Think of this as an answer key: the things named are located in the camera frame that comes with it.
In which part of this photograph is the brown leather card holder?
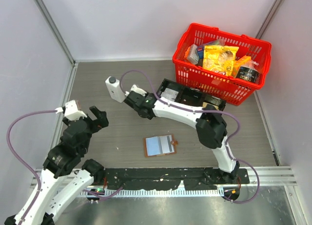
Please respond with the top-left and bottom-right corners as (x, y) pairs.
(143, 134), (178, 157)

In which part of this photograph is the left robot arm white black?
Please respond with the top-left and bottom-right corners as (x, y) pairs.
(4, 101), (109, 225)

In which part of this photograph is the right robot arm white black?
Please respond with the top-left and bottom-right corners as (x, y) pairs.
(124, 91), (240, 184)

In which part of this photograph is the white cards stack in tray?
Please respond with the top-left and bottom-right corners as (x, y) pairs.
(160, 88), (179, 102)

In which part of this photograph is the card with black stripe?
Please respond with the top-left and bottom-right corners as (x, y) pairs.
(158, 135), (175, 154)

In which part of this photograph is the black compartment tray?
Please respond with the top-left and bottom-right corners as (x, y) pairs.
(157, 79), (226, 111)

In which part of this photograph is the white bottle grey cap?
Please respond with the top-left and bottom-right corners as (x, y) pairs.
(105, 76), (126, 103)

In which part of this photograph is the grey carton box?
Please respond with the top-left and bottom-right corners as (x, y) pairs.
(184, 44), (199, 65)

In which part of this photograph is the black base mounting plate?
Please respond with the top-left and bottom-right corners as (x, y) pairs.
(94, 167), (250, 191)

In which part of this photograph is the yellow snack bag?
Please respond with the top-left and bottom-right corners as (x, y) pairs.
(202, 45), (239, 76)

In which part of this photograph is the red plastic shopping basket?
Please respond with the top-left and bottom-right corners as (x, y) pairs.
(173, 23), (272, 105)

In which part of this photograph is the orange snack packet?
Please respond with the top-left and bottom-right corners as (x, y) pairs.
(232, 55), (251, 78)

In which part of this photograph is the black round can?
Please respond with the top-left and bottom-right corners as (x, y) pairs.
(235, 66), (260, 83)

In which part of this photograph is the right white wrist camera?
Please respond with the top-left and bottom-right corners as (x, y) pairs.
(125, 84), (147, 96)

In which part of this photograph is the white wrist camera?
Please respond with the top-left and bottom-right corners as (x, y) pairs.
(55, 100), (87, 121)
(125, 84), (147, 96)

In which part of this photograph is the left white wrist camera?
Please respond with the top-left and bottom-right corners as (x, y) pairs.
(55, 100), (87, 121)

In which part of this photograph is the purple cable under left base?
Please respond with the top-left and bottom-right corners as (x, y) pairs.
(82, 185), (127, 202)

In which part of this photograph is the white slotted cable duct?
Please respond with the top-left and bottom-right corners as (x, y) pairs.
(78, 187), (225, 198)

